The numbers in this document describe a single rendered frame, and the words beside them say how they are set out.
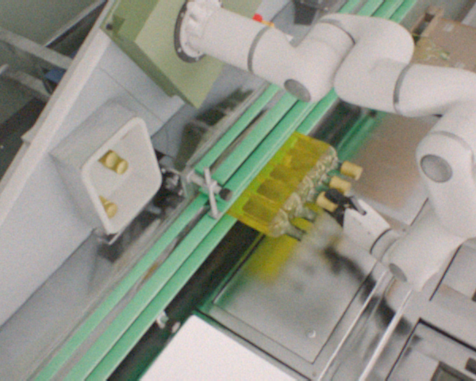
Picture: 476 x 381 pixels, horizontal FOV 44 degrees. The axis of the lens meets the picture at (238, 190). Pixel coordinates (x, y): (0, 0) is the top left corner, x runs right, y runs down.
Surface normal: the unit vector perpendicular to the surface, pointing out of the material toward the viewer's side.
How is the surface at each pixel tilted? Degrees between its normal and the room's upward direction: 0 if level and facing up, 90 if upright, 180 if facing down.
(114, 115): 90
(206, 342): 90
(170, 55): 2
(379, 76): 104
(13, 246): 0
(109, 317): 90
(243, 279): 90
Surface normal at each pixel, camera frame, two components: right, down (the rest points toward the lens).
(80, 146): -0.09, -0.62
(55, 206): 0.82, 0.41
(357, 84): -0.69, 0.22
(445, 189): -0.57, 0.64
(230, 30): -0.35, -0.20
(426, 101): -0.07, 0.64
